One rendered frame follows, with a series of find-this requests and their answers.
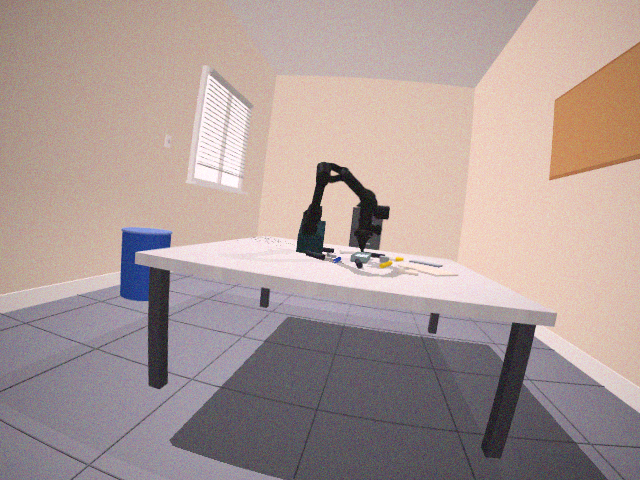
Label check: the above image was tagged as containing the keyboard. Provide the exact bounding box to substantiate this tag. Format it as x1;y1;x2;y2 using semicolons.
350;251;372;264

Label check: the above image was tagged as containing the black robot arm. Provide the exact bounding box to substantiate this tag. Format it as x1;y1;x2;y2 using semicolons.
302;162;390;235

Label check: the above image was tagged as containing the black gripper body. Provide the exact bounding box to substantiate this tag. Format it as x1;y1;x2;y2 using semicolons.
354;217;373;238

